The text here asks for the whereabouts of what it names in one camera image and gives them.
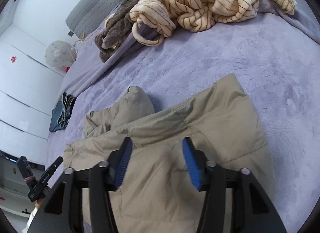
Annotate beige puffer jacket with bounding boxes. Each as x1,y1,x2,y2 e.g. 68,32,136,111
62,73,276,233

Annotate brown fleece robe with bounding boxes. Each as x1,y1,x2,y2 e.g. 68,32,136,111
95,0,166,64

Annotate person's left forearm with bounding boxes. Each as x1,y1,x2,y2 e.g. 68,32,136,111
21,199,45,233

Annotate white wardrobe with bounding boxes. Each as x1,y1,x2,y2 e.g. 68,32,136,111
0,21,66,141

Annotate purple plush bed blanket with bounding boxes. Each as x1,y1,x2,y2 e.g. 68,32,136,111
46,0,320,233

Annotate cream striped fleece robe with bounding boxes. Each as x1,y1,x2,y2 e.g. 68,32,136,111
129,0,298,47

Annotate grey quilted headboard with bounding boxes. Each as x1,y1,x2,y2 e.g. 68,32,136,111
65,0,125,41

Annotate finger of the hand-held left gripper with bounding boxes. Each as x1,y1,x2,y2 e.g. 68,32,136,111
44,156,64,177

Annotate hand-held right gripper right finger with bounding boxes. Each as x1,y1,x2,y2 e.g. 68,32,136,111
182,137,288,233

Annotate folded blue jeans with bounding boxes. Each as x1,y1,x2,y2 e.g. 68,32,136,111
49,92,77,132

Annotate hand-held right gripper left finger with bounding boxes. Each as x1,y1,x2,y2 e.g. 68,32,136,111
30,136,133,233

